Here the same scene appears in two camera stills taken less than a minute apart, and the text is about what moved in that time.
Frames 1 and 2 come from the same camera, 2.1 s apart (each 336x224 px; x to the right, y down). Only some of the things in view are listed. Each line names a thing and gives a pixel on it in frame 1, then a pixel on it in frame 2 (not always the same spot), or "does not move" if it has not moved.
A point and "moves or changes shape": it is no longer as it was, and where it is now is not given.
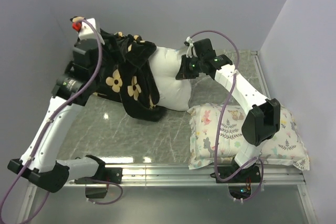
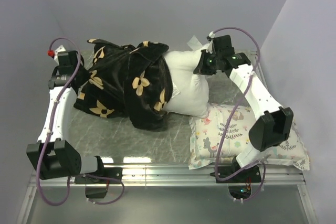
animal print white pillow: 215,132 does not move
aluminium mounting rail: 185,175 does not move
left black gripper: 115,55 → 86,74
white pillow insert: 174,94 → 193,99
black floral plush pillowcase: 126,75 moves or changes shape
